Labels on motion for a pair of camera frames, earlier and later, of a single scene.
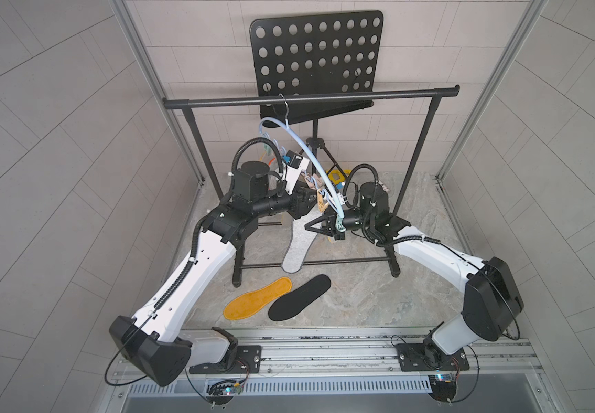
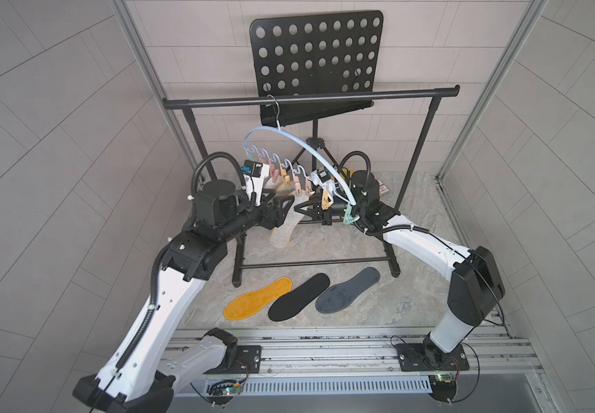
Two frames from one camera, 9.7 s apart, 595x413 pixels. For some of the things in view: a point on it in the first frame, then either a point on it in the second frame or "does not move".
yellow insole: (247, 303) does not move
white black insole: (294, 300) does not move
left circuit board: (223, 391) does not move
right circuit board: (444, 386) does not move
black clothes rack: (437, 93) does not move
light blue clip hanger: (340, 219) to (296, 176)
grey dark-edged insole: (301, 241) to (339, 295)
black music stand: (316, 54) does not move
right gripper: (332, 231) to (327, 215)
